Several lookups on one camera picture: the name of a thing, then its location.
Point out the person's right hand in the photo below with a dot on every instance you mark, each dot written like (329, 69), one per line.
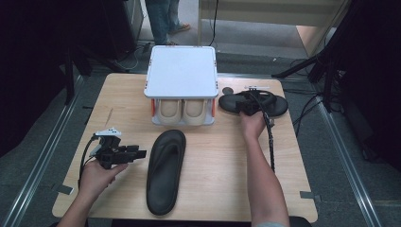
(253, 126)

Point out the white shoe rack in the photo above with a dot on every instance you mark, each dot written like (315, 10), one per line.
(181, 72)

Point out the dark metal stand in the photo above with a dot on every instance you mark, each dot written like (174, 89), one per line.
(69, 78)

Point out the cream clog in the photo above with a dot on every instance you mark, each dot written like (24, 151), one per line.
(195, 110)
(169, 110)

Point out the grey tape piece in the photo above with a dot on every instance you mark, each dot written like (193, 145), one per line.
(310, 195)
(64, 189)

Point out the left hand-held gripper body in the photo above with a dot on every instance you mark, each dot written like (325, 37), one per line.
(110, 154)

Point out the black tripod stand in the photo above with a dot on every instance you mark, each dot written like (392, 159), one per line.
(321, 60)

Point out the light wooden cabinet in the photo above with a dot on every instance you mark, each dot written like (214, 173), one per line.
(268, 12)

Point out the black flip-flop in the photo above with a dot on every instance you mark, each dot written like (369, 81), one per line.
(165, 176)
(277, 107)

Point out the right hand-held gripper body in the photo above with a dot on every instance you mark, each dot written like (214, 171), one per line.
(250, 107)

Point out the person's left hand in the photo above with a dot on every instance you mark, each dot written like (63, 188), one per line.
(94, 181)

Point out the metal floor rail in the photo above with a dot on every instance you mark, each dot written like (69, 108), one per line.
(34, 173)
(350, 170)

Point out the round black table grommet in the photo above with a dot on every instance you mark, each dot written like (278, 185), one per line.
(227, 90)

